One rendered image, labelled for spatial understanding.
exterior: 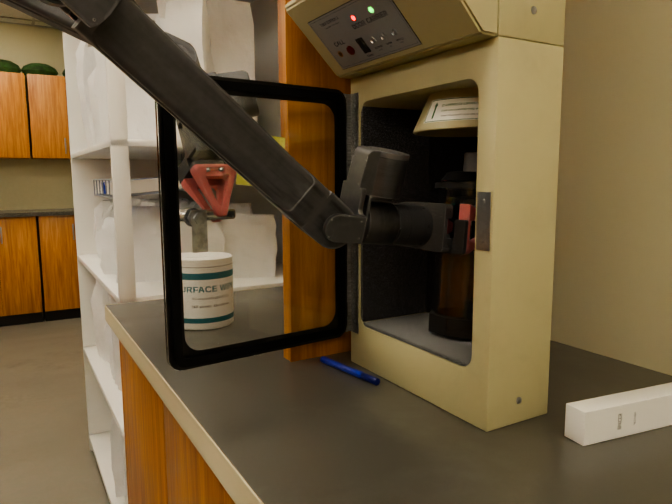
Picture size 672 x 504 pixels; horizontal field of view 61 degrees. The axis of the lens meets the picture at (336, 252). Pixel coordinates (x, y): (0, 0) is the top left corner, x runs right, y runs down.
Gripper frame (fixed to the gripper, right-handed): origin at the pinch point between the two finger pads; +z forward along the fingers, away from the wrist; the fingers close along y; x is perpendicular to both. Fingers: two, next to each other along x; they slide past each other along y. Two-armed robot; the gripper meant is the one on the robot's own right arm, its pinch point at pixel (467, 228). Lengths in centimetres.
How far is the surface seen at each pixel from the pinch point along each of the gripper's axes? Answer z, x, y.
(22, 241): -43, 43, 487
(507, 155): -9.1, -9.1, -15.0
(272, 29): 27, -68, 141
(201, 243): -36.8, 4.3, 11.6
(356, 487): -28.4, 26.6, -16.8
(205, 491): -33, 41, 14
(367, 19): -19.8, -26.2, 0.8
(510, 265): -6.8, 3.9, -14.9
